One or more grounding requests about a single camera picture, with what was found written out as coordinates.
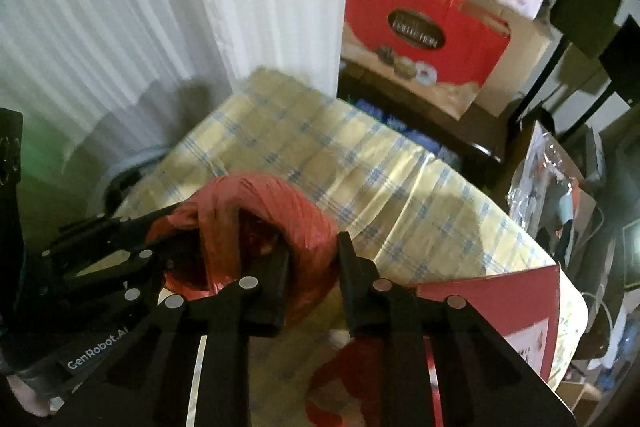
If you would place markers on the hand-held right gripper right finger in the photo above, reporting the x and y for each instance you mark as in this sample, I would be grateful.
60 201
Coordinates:
350 287

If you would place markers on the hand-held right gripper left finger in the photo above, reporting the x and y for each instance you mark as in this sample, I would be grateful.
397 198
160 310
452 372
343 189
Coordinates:
272 292

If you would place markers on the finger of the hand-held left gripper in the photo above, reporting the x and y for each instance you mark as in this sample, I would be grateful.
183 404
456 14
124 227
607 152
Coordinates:
110 279
115 232

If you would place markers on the red gift box with ribbon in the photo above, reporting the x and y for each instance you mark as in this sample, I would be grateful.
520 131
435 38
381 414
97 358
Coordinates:
490 302

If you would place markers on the person's left hand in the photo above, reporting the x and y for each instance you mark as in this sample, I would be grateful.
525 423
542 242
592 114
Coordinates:
25 399

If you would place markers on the yellow plaid tablecloth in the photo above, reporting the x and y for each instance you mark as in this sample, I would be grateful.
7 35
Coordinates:
350 157

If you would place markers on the clear plastic toy package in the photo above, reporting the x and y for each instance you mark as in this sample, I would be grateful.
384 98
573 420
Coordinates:
545 187

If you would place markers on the white curtain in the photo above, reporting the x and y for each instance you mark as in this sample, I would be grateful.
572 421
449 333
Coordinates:
200 7

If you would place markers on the red chocolate gift bag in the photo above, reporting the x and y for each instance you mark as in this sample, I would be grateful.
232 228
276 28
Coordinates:
425 32

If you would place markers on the large closed cardboard carton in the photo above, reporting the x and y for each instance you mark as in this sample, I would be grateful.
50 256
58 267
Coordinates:
520 57

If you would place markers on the black speaker on stand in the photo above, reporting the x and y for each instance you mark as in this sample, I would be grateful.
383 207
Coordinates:
587 2
622 57

